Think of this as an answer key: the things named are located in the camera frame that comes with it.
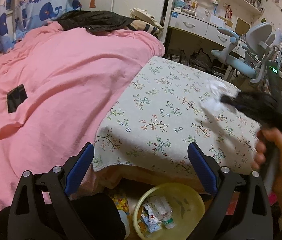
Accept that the person's leg in black trousers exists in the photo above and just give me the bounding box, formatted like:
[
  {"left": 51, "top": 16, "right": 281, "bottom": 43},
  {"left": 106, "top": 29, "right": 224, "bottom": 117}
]
[{"left": 0, "top": 192, "right": 126, "bottom": 240}]

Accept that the printed paper wrapper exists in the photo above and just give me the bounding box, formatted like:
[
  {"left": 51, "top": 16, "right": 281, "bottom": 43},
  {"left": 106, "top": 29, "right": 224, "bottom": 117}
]
[{"left": 141, "top": 202, "right": 158, "bottom": 222}]

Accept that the yellow plastic basin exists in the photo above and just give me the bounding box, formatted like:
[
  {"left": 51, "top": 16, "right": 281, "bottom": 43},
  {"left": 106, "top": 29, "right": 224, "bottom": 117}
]
[{"left": 133, "top": 183, "right": 205, "bottom": 239}]

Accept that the beige navy striped cloth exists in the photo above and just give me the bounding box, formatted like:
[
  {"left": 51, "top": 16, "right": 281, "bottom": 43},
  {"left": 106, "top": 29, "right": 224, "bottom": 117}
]
[{"left": 128, "top": 19, "right": 164, "bottom": 39}]

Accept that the blue white office chair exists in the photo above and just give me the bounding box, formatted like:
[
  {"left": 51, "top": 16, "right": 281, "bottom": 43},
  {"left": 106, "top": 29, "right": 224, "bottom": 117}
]
[{"left": 210, "top": 22, "right": 282, "bottom": 84}]

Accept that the dark jacket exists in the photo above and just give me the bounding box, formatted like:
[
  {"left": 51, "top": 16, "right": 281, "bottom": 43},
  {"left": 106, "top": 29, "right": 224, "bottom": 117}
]
[{"left": 56, "top": 10, "right": 138, "bottom": 33}]

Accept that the whale print curtain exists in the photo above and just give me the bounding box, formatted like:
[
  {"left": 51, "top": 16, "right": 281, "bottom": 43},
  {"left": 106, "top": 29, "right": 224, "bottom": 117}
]
[{"left": 0, "top": 0, "right": 83, "bottom": 67}]

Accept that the blue white packet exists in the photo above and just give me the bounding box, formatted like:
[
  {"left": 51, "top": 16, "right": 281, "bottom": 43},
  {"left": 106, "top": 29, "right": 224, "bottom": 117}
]
[{"left": 145, "top": 220, "right": 161, "bottom": 233}]

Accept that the white desk with drawers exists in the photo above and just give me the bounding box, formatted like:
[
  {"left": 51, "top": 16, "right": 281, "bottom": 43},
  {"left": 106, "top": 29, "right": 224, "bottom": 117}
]
[{"left": 168, "top": 9, "right": 249, "bottom": 55}]

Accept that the floral tablecloth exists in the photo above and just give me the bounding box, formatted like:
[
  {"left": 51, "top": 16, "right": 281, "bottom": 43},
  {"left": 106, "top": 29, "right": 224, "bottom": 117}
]
[{"left": 92, "top": 56, "right": 263, "bottom": 180}]

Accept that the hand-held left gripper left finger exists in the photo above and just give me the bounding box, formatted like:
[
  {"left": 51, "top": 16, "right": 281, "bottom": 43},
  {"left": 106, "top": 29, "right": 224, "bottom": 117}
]
[{"left": 7, "top": 142, "right": 95, "bottom": 240}]

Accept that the clear plastic bottle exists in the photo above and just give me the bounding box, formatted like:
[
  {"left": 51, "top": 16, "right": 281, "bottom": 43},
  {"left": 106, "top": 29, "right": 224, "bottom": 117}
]
[{"left": 153, "top": 197, "right": 175, "bottom": 229}]

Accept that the yellow cartoon floor mat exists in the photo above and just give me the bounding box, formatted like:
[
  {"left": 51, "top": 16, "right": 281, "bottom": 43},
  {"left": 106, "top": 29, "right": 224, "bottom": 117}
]
[{"left": 111, "top": 192, "right": 129, "bottom": 210}]

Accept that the beige tote bag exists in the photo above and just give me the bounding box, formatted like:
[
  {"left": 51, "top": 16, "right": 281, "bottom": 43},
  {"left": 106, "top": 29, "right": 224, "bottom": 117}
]
[{"left": 130, "top": 7, "right": 156, "bottom": 20}]

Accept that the pink blanket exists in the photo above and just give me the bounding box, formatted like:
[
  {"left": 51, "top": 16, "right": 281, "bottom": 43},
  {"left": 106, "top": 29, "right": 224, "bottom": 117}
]
[{"left": 0, "top": 21, "right": 166, "bottom": 220}]

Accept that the large white tissue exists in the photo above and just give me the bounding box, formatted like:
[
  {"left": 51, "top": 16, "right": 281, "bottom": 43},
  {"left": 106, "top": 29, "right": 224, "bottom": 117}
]
[{"left": 201, "top": 79, "right": 229, "bottom": 111}]

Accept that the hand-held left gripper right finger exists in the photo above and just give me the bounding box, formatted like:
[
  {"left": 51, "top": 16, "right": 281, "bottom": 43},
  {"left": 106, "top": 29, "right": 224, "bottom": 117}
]
[{"left": 187, "top": 142, "right": 274, "bottom": 240}]

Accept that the black smartphone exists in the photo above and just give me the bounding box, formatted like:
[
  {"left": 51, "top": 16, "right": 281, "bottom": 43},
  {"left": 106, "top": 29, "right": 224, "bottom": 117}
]
[{"left": 7, "top": 84, "right": 28, "bottom": 113}]

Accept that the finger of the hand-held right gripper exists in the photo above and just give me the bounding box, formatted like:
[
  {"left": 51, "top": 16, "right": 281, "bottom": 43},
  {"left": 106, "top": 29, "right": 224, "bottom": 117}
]
[{"left": 220, "top": 93, "right": 243, "bottom": 109}]

